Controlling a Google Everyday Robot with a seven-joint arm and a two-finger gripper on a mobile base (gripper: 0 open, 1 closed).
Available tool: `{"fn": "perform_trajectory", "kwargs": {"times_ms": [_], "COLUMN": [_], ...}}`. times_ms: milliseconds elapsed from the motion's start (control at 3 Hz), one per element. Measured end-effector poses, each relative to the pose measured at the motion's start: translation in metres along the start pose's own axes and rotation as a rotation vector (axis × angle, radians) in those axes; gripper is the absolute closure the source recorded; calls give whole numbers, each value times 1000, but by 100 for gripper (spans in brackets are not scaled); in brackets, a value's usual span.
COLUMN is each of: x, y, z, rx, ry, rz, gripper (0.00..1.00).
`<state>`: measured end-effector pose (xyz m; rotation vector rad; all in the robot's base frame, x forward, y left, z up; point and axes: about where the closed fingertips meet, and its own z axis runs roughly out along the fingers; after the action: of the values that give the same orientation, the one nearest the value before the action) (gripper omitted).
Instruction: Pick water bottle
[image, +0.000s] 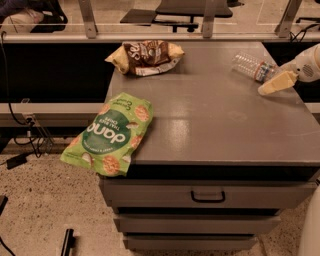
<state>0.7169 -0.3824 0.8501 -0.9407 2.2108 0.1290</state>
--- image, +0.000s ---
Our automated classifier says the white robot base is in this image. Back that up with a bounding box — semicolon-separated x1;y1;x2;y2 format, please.
298;186;320;256

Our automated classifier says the metal railing frame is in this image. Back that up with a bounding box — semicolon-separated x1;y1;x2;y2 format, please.
0;0;320;44

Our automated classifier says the black cable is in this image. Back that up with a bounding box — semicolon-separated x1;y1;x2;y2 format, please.
0;30;48;159

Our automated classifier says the clear plastic water bottle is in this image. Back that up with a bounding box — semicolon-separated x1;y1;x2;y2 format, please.
232;52;279;83

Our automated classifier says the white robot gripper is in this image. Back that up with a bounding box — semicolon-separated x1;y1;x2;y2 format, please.
258;44;320;95

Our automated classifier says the black power adapter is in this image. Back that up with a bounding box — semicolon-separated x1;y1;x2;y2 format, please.
6;153;28;170

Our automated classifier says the grey drawer cabinet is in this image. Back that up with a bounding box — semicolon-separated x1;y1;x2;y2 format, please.
100;42;320;250

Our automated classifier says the black floor bracket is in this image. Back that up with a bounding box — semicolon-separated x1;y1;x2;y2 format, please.
60;229;75;256

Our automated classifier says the green rice chips bag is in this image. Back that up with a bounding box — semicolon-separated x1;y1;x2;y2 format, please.
60;93;153;177

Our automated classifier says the black office chair base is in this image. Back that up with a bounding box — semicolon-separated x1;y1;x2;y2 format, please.
120;0;242;35

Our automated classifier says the black drawer handle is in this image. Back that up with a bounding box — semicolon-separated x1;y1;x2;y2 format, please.
190;191;226;204

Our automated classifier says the brown yellow snack bag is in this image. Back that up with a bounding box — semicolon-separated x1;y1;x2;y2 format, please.
105;40;184;77

